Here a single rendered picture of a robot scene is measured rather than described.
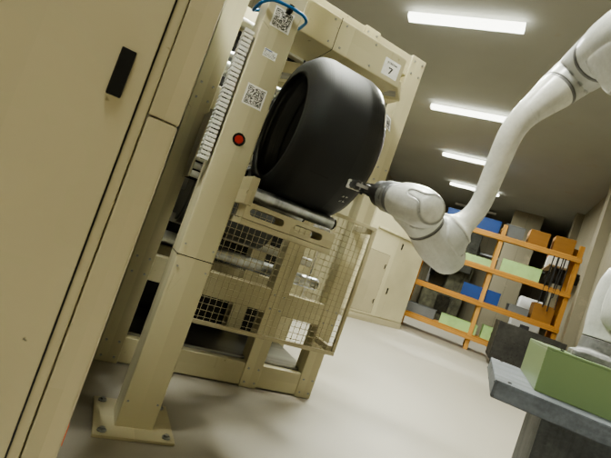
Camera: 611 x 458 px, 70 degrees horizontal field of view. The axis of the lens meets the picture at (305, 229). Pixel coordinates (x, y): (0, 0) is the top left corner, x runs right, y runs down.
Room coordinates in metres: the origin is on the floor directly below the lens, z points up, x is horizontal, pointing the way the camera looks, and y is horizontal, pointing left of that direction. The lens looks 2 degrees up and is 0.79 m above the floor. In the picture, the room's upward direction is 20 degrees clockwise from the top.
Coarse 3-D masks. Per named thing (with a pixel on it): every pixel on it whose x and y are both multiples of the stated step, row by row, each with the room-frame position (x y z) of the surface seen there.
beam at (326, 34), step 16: (320, 16) 1.84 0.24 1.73; (336, 16) 1.87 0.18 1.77; (304, 32) 1.82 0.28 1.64; (320, 32) 1.85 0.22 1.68; (336, 32) 1.88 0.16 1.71; (352, 32) 1.91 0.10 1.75; (304, 48) 1.97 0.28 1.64; (320, 48) 1.91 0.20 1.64; (336, 48) 1.89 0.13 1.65; (352, 48) 1.92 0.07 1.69; (368, 48) 1.95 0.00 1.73; (384, 48) 1.98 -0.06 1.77; (352, 64) 1.95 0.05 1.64; (368, 64) 1.96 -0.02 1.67; (400, 64) 2.03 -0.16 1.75; (384, 80) 2.01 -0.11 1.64
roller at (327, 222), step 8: (256, 192) 1.49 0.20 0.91; (264, 192) 1.50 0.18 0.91; (256, 200) 1.51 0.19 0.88; (264, 200) 1.51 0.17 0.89; (272, 200) 1.51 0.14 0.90; (280, 200) 1.53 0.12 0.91; (288, 200) 1.55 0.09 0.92; (280, 208) 1.54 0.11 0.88; (288, 208) 1.54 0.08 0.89; (296, 208) 1.56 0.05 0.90; (304, 208) 1.57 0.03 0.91; (304, 216) 1.58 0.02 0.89; (312, 216) 1.58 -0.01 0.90; (320, 216) 1.60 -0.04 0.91; (328, 216) 1.62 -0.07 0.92; (320, 224) 1.62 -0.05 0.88; (328, 224) 1.62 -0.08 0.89
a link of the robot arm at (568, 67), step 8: (568, 56) 1.04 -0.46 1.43; (560, 64) 1.07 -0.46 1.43; (568, 64) 1.04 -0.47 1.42; (576, 64) 1.02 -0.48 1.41; (552, 72) 1.07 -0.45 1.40; (560, 72) 1.06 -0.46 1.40; (568, 72) 1.05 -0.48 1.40; (576, 72) 1.03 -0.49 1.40; (568, 80) 1.05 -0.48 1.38; (576, 80) 1.04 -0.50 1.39; (584, 80) 1.03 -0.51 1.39; (592, 80) 1.02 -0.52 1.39; (576, 88) 1.05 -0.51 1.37; (584, 88) 1.05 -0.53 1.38; (592, 88) 1.05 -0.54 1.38; (576, 96) 1.06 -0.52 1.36
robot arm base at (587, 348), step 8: (584, 336) 1.11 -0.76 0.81; (584, 344) 1.10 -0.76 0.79; (592, 344) 1.08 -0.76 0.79; (600, 344) 1.06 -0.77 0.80; (608, 344) 1.05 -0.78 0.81; (568, 352) 1.19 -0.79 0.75; (576, 352) 1.06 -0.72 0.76; (584, 352) 1.06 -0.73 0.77; (592, 352) 1.06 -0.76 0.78; (600, 352) 1.05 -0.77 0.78; (608, 352) 1.04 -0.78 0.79; (592, 360) 1.05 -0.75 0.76; (600, 360) 1.04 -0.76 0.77; (608, 360) 1.03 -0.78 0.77
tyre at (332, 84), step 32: (320, 64) 1.52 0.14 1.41; (288, 96) 1.86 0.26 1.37; (320, 96) 1.43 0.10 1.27; (352, 96) 1.46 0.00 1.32; (288, 128) 1.95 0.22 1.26; (320, 128) 1.41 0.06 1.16; (352, 128) 1.45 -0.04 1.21; (384, 128) 1.53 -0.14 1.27; (256, 160) 1.80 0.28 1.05; (288, 160) 1.47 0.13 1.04; (320, 160) 1.44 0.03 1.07; (352, 160) 1.47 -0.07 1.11; (288, 192) 1.53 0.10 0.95; (320, 192) 1.52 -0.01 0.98; (352, 192) 1.54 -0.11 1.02
